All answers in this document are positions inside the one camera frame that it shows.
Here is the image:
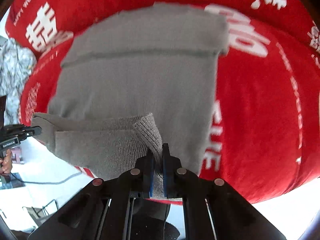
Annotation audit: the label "grey knit sweater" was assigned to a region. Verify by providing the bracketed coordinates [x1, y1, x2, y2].
[31, 3, 228, 200]

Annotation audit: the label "person's left hand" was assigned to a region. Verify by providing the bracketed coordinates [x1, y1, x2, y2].
[1, 149, 12, 175]

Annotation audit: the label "white green floral cloth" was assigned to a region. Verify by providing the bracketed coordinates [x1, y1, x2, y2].
[1, 38, 37, 125]

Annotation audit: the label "red seat cushion white lettering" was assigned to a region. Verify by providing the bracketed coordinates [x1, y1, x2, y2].
[20, 4, 319, 203]

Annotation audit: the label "red back cushion white characters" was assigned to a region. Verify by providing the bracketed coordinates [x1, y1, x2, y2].
[5, 0, 319, 55]

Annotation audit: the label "black cable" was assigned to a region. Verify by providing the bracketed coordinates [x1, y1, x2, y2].
[10, 171, 82, 185]

